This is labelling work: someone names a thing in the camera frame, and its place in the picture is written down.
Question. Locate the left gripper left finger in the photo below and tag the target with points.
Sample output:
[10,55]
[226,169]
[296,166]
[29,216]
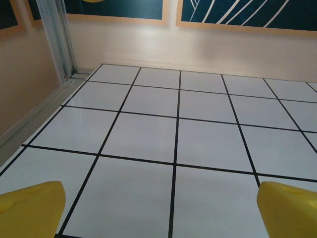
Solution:
[29,213]

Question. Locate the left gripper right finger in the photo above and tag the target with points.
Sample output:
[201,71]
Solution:
[289,215]

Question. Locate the feather and yellow oval panel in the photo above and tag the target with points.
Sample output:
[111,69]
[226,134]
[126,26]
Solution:
[123,10]

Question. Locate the aluminium side rail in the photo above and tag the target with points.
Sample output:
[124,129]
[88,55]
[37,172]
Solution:
[32,119]

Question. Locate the aluminium corner post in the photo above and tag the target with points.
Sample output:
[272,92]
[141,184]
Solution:
[57,37]

